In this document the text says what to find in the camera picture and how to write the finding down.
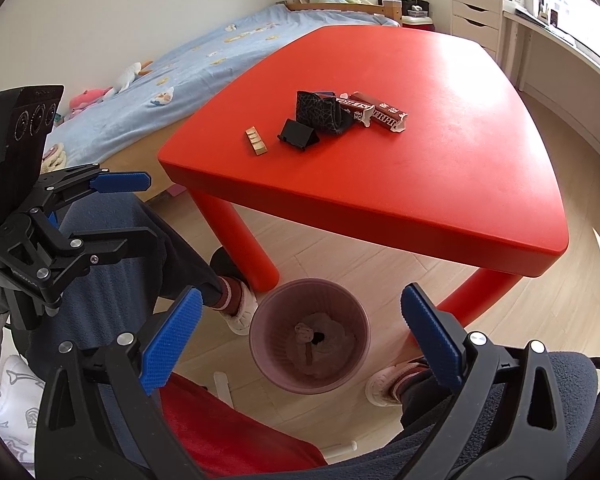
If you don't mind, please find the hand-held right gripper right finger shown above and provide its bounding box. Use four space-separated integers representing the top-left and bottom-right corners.
400 283 593 480

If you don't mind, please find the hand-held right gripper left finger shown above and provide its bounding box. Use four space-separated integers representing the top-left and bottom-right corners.
35 287 204 480

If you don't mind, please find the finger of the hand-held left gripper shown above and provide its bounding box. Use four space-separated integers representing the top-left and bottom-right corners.
40 226 157 286
30 162 152 221

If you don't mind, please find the mauve plastic waste bin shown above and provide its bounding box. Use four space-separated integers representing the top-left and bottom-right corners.
248 278 371 394

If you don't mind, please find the red candy wrapper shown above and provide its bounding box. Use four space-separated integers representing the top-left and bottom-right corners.
335 93 374 128
349 91 410 135

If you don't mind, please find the wooden bed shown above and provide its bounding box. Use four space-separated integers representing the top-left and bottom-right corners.
45 0 404 202

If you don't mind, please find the person's left leg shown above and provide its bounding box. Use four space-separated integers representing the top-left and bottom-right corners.
15 192 231 411

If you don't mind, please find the cream plush toy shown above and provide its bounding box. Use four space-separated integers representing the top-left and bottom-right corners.
40 142 67 174

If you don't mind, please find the white chair base leg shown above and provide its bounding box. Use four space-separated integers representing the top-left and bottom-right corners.
212 370 236 406
324 439 359 464

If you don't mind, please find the person's right white slipper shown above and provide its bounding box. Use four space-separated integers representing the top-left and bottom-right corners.
365 359 427 407

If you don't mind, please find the person's white slipper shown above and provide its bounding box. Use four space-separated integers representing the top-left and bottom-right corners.
365 359 427 407
219 280 259 337

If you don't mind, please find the person's left white slipper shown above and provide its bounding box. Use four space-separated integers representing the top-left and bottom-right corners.
219 280 259 337

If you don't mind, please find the pink plush toy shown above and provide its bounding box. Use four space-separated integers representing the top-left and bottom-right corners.
68 87 115 111

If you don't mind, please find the crumpled tissue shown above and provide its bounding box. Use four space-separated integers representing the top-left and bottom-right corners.
286 311 359 377

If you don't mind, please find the red seat cushion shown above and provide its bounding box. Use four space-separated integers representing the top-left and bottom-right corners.
159 372 329 480

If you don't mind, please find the white duck plush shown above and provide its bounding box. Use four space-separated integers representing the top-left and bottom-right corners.
112 61 155 94

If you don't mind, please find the light blue printed blanket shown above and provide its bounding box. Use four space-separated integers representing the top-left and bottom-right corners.
45 4 401 171

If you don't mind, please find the small wooden block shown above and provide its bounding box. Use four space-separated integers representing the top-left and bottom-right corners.
244 126 270 157

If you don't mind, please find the red plastic table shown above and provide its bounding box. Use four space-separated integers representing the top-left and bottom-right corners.
158 26 570 329

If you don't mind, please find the white patterned clothing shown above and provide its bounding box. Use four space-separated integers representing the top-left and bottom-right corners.
0 354 52 467

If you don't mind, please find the black folding stand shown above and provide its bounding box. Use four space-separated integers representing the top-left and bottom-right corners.
277 117 321 152

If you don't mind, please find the black patterned pouch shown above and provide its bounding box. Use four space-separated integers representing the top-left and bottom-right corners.
295 89 354 137

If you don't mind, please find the red and white storage box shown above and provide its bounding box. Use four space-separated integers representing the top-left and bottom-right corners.
401 0 436 31

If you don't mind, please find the white drawer cabinet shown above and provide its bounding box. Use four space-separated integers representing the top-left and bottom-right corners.
449 0 505 62

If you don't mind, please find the white desk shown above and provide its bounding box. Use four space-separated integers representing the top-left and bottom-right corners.
500 6 600 92

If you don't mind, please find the window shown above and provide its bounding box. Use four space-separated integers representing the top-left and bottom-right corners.
537 0 600 70

